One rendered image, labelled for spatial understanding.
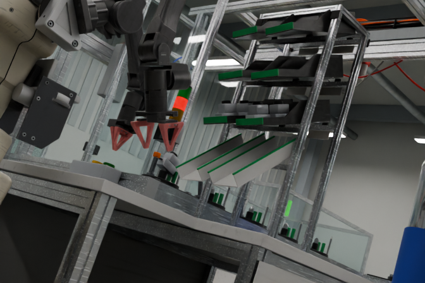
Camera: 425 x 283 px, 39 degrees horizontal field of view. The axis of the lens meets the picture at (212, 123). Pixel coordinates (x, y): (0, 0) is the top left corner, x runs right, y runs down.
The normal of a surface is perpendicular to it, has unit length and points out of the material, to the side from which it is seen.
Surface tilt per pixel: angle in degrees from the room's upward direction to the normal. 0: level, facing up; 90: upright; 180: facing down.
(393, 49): 90
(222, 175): 90
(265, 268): 90
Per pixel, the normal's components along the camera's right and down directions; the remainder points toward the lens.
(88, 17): 0.69, 0.04
